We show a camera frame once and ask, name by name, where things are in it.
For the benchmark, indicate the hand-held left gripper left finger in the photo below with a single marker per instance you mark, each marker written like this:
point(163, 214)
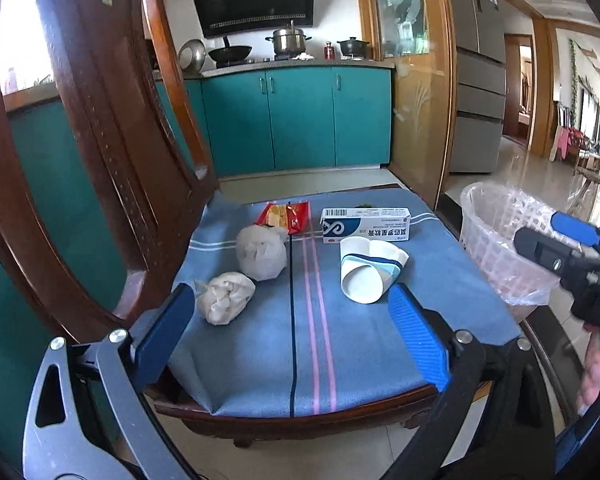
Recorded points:
point(162, 332)

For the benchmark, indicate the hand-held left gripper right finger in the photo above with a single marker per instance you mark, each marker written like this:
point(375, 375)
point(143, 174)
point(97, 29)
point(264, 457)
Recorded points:
point(420, 337)

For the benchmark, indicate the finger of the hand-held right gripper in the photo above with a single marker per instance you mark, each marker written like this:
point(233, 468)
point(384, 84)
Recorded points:
point(575, 225)
point(540, 247)

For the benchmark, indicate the clear plastic bin liner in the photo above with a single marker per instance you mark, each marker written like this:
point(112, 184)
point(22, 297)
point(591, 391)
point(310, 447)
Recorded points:
point(500, 220)

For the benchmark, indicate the white plastic mesh bin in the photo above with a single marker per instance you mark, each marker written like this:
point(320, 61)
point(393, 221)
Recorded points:
point(485, 255)

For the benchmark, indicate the white tissue ball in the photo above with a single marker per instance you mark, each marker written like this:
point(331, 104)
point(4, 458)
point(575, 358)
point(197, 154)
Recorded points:
point(225, 297)
point(261, 252)

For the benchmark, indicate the white and blue paper cup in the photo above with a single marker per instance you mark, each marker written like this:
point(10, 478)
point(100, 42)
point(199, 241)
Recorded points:
point(365, 280)

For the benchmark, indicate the white and blue ointment box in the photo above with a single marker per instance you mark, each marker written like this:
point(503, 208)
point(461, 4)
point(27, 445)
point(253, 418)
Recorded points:
point(365, 225)

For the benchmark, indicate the red snack wrapper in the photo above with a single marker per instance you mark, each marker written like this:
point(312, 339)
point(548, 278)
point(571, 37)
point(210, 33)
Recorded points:
point(280, 216)

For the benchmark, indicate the person's right hand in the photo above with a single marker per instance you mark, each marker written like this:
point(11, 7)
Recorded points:
point(594, 370)

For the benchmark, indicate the wooden bench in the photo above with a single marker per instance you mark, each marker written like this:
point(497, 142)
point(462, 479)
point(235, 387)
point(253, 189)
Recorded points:
point(592, 180)

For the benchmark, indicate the pink hanging cloth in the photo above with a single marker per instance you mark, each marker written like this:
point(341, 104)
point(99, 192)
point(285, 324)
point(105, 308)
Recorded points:
point(560, 142)

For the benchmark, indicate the blue striped seat cushion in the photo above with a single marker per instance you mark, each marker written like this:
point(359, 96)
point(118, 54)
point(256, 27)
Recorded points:
point(260, 355)

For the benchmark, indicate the green vine garland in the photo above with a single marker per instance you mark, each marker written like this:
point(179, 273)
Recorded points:
point(573, 80)

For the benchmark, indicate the grey refrigerator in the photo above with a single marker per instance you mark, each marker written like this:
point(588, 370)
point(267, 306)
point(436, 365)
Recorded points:
point(475, 85)

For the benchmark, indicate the wooden framed glass door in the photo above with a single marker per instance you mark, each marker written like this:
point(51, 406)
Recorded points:
point(420, 100)

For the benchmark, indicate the carved wooden chair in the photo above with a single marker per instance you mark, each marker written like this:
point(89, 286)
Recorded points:
point(105, 110)

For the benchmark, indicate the teal kitchen cabinets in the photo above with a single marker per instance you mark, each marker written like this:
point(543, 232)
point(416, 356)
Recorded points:
point(300, 115)

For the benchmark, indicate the black clay pot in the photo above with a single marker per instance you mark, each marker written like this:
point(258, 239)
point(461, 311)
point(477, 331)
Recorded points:
point(353, 47)

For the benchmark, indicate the steel bowl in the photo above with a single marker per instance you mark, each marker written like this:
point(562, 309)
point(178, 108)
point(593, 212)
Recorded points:
point(192, 55)

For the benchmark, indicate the black wok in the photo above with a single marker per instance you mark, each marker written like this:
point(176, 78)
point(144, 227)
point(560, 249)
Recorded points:
point(230, 54)

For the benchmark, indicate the red jar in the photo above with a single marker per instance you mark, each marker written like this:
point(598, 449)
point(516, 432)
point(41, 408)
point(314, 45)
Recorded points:
point(329, 50)

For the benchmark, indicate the steel stock pot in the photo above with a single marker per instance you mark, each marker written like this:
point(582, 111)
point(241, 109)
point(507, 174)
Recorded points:
point(288, 42)

